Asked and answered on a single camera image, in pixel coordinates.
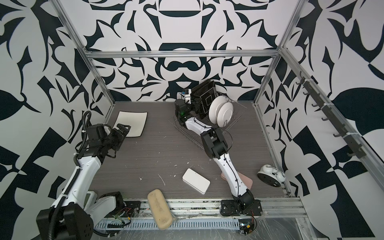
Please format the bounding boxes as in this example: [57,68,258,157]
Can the white square plate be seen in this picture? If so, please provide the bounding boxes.
[114,111,148,138]

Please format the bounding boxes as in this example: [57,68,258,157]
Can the floral black square plate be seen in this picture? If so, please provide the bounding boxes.
[194,88,217,119]

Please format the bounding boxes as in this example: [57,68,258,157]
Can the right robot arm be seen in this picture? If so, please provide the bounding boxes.
[175,99,255,214]

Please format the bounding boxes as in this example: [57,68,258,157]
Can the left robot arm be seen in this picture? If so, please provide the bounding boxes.
[36,124,131,240]

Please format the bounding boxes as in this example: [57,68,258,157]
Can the white round plate back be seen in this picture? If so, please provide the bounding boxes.
[209,96,228,124]

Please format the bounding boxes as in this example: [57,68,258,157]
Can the white round plate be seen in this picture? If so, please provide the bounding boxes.
[217,103,234,128]
[209,96,228,124]

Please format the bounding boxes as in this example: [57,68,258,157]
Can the white round plate front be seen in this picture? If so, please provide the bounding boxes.
[217,103,234,128]

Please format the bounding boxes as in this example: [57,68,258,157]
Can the white display box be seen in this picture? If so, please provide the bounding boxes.
[84,191,98,211]

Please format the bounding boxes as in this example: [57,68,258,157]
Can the white rectangular case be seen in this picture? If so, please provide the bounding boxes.
[182,169,211,195]

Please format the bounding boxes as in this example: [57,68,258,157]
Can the beige oblong case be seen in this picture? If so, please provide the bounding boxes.
[147,189,175,230]

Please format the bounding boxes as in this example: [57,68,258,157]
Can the white round timer device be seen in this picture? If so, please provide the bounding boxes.
[257,165,286,188]

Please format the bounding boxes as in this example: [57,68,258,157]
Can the small circuit board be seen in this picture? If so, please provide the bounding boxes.
[239,218,257,235]

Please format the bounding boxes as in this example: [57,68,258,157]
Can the wire dish rack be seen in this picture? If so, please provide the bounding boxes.
[169,101,247,150]

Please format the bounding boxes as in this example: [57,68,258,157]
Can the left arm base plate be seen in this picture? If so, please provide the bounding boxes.
[113,201,141,218]

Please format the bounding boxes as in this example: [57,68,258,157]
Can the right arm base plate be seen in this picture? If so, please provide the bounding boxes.
[220,200,263,217]

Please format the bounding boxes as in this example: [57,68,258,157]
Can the slotted cable duct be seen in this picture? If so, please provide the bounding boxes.
[95,218,241,232]

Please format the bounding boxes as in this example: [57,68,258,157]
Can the wall hook rail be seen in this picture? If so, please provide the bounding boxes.
[297,71,367,159]

